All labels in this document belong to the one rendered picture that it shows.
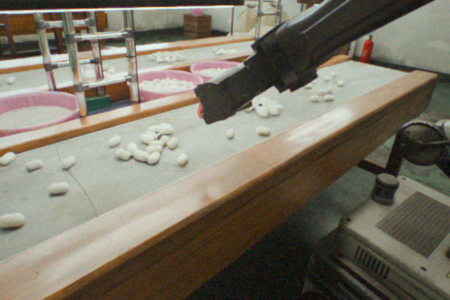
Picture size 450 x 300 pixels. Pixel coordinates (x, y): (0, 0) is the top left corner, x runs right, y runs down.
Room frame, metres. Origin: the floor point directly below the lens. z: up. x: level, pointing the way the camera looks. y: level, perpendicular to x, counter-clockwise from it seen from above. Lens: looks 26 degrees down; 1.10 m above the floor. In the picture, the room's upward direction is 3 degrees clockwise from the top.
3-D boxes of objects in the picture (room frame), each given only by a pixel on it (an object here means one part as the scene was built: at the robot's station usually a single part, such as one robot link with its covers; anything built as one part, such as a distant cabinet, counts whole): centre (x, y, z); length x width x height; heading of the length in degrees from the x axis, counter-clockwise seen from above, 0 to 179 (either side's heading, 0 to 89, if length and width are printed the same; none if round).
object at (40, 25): (1.00, 0.54, 0.90); 0.20 x 0.19 x 0.45; 135
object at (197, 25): (6.73, 0.67, 0.32); 0.42 x 0.42 x 0.64; 49
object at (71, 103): (0.74, 0.53, 0.72); 0.27 x 0.27 x 0.10
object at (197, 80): (1.05, 0.22, 0.72); 0.27 x 0.27 x 0.10
